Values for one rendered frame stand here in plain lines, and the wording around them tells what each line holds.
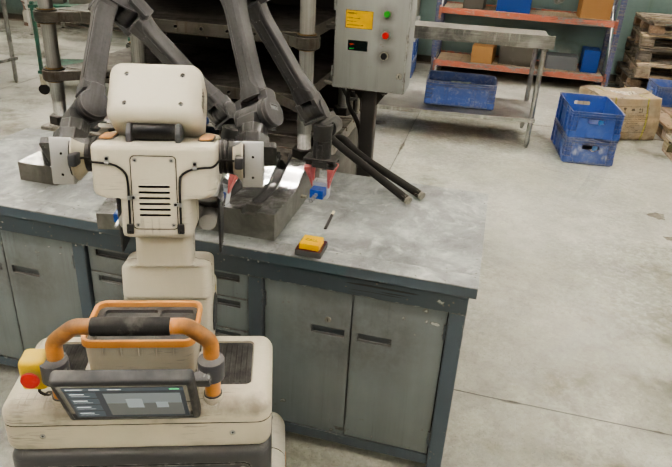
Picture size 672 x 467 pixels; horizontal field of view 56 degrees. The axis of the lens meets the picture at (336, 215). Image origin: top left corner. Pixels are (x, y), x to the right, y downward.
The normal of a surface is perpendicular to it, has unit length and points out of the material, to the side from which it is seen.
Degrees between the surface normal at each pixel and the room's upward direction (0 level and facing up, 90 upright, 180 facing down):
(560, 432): 0
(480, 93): 92
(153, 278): 82
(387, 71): 90
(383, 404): 90
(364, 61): 90
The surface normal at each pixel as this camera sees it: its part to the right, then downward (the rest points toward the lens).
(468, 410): 0.05, -0.90
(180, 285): 0.08, 0.30
